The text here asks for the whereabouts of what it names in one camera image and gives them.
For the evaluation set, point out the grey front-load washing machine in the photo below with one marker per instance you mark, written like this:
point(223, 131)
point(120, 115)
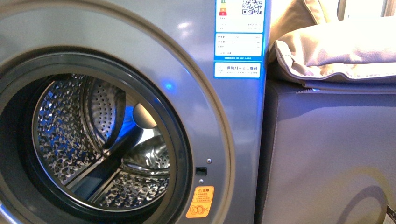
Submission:
point(161, 52)

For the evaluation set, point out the steel washing machine drum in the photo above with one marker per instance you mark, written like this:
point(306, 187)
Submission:
point(98, 145)

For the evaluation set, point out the orange warning sticker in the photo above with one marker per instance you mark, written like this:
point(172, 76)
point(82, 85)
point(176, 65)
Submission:
point(201, 202)

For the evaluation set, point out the blue white energy label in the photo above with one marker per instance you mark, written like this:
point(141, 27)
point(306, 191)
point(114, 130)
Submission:
point(239, 30)

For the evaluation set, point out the beige back cushion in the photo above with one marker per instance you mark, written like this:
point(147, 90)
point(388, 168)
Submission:
point(294, 17)

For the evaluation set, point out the beige sofa cushion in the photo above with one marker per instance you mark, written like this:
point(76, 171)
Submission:
point(349, 51)

